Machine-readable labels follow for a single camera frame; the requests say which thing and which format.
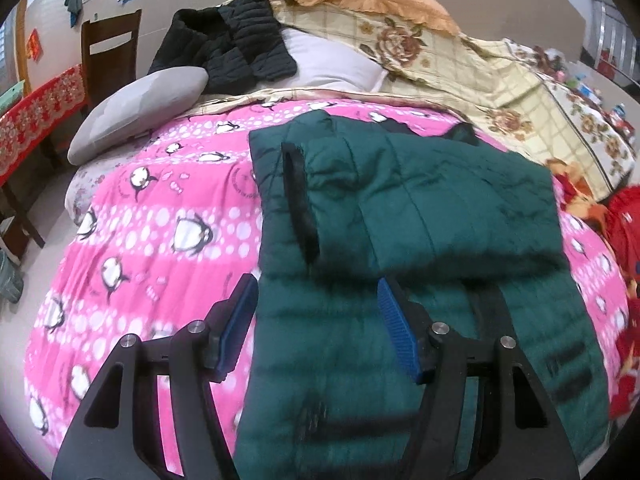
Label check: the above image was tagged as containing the red ruffled cloth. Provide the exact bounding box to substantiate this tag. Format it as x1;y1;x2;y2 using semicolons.
602;187;640;421

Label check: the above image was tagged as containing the green puffer jacket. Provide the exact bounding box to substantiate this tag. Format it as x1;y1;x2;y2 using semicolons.
235;109;612;480

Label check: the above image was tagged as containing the metal stair railing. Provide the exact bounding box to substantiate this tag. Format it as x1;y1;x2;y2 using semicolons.
582;0;638;86

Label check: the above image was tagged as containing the pink penguin print blanket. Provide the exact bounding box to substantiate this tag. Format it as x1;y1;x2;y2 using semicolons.
24;97;631;480

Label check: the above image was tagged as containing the dark wooden table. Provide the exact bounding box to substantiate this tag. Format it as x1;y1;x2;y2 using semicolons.
0;170;46;261

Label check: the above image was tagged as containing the dark wooden chair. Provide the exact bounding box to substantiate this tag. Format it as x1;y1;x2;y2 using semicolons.
80;9;143;111

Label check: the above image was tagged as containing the red patterned tablecloth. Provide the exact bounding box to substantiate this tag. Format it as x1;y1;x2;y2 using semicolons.
0;64;88;186

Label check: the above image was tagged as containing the grey pillow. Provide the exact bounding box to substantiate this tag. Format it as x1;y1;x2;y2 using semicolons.
67;66;210;167

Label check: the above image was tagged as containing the black puffer jacket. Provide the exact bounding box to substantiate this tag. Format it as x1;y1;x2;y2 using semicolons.
147;0;298;95

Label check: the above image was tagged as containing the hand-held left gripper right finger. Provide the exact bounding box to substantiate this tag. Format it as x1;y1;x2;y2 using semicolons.
376;277;582;480

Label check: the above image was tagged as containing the yellow floral quilt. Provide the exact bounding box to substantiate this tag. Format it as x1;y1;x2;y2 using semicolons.
192;0;638;201

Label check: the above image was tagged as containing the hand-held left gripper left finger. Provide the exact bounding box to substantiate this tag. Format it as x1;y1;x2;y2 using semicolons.
51;274;260;480

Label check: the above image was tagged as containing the orange cartoon blanket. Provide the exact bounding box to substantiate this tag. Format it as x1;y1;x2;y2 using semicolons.
545;157;621;221

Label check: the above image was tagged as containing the floral bed sheet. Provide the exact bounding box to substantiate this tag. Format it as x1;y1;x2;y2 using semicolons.
67;164;112;226

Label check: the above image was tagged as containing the window with wooden frame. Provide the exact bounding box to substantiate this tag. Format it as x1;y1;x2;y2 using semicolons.
0;0;30;96

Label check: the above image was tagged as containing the white pillow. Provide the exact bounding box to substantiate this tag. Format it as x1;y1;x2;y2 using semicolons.
280;27;390;93

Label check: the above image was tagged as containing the pale textured cloth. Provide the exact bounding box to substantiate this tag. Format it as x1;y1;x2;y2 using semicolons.
0;250;25;303

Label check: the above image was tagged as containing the clutter of bottles and bags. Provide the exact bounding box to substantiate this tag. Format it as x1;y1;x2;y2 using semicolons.
545;47;638;136

